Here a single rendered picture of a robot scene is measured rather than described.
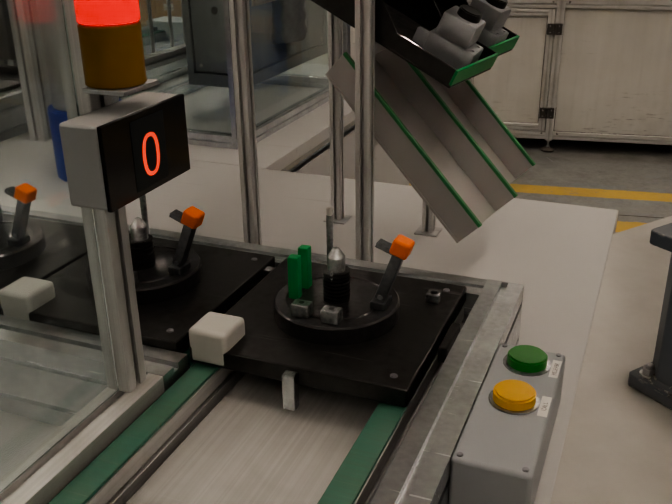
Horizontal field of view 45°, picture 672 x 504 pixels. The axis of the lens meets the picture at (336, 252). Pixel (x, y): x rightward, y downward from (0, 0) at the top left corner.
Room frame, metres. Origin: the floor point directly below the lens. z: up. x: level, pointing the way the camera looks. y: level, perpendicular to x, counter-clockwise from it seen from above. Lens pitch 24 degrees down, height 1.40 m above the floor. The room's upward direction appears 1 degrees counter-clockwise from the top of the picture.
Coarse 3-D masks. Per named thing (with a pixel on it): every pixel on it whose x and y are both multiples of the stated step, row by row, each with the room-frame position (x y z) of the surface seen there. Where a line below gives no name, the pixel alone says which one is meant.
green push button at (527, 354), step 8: (512, 352) 0.72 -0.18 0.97; (520, 352) 0.72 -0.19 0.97; (528, 352) 0.72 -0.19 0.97; (536, 352) 0.72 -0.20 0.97; (544, 352) 0.72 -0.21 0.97; (512, 360) 0.70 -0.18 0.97; (520, 360) 0.70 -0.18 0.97; (528, 360) 0.70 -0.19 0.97; (536, 360) 0.70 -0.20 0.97; (544, 360) 0.70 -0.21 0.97; (520, 368) 0.70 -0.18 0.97; (528, 368) 0.69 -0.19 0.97; (536, 368) 0.69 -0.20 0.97; (544, 368) 0.70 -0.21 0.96
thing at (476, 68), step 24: (312, 0) 1.07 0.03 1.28; (336, 0) 1.05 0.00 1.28; (384, 0) 1.16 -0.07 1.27; (408, 0) 1.14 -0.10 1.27; (432, 0) 1.12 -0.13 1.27; (384, 24) 1.02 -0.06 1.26; (408, 24) 1.11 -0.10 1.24; (432, 24) 1.12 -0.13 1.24; (408, 48) 1.00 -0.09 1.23; (432, 72) 0.98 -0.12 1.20; (456, 72) 0.96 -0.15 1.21; (480, 72) 1.05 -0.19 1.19
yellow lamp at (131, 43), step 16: (80, 32) 0.66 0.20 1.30; (96, 32) 0.65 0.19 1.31; (112, 32) 0.65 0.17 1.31; (128, 32) 0.66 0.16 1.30; (80, 48) 0.67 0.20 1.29; (96, 48) 0.65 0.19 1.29; (112, 48) 0.65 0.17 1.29; (128, 48) 0.66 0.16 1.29; (96, 64) 0.65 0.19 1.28; (112, 64) 0.65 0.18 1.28; (128, 64) 0.66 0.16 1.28; (144, 64) 0.68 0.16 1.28; (96, 80) 0.65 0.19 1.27; (112, 80) 0.65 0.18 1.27; (128, 80) 0.66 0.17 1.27; (144, 80) 0.67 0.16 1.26
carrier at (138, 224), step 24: (144, 216) 0.96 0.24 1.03; (144, 240) 0.90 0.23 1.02; (168, 240) 1.03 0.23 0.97; (144, 264) 0.89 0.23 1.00; (168, 264) 0.90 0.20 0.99; (192, 264) 0.90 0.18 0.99; (216, 264) 0.95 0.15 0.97; (240, 264) 0.94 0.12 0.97; (264, 264) 0.94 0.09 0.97; (144, 288) 0.84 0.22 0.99; (168, 288) 0.85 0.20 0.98; (192, 288) 0.87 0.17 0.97; (216, 288) 0.88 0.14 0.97; (240, 288) 0.88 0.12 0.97; (144, 312) 0.82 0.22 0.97; (168, 312) 0.82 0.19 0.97; (192, 312) 0.82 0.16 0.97; (216, 312) 0.83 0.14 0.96; (144, 336) 0.76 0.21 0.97; (168, 336) 0.76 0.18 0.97
